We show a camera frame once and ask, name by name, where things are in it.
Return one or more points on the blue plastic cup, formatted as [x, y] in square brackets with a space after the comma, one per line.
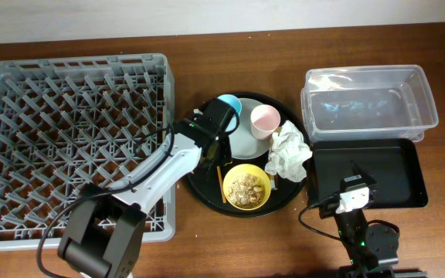
[235, 103]

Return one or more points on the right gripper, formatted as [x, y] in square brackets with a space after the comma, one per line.
[348, 185]

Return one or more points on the round black tray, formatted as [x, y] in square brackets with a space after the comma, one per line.
[204, 184]

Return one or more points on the grey dishwasher rack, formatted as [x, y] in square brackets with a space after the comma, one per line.
[70, 122]

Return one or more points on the clear plastic storage box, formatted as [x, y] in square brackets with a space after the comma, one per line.
[367, 102]

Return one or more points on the black rectangular tray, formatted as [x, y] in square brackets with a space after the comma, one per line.
[392, 163]

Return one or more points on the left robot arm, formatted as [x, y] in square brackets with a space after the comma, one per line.
[105, 229]

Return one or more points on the rice and peanut shell scraps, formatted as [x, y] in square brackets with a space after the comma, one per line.
[246, 191]

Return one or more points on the yellow plastic bowl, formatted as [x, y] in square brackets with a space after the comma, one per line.
[242, 169]

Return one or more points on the pink plastic cup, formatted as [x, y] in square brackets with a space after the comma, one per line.
[265, 119]

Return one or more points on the grey round plate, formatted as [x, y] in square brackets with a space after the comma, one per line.
[243, 144]

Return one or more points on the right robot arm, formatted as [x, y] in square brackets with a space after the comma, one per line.
[371, 245]

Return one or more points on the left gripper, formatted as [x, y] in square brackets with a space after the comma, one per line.
[215, 152]

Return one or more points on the white napkin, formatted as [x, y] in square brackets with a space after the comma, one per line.
[288, 152]

